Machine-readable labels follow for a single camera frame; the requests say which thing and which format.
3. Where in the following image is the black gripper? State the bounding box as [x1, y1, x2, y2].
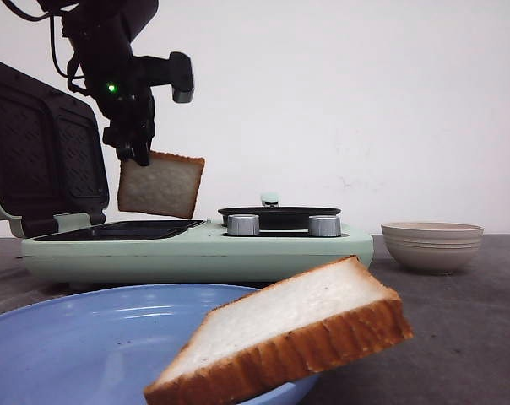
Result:
[64, 16, 155, 166]

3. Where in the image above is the white bread slice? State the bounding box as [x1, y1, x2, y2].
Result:
[144, 256, 413, 404]
[117, 151, 205, 219]

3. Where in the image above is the mint green sandwich maker lid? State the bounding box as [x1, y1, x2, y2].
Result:
[0, 62, 109, 238]

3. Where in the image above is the beige ceramic bowl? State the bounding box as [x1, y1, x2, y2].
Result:
[381, 222, 484, 274]

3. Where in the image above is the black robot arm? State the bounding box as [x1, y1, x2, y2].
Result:
[62, 1, 158, 166]

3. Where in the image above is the mint green breakfast maker base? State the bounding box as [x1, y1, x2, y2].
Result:
[21, 220, 373, 284]

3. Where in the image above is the silver left control knob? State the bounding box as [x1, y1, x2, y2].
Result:
[227, 213, 260, 236]

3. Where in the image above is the silver control knob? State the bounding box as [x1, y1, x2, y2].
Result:
[227, 213, 260, 236]
[308, 215, 342, 238]

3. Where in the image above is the blue plate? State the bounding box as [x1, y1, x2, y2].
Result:
[0, 283, 322, 405]

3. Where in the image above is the silver right control knob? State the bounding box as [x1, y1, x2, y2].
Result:
[308, 215, 342, 238]

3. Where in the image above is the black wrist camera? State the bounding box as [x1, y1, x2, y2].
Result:
[145, 51, 195, 104]

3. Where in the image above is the black frying pan green handle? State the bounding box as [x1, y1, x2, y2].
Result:
[218, 194, 341, 230]

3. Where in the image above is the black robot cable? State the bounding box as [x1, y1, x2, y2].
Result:
[0, 0, 91, 96]

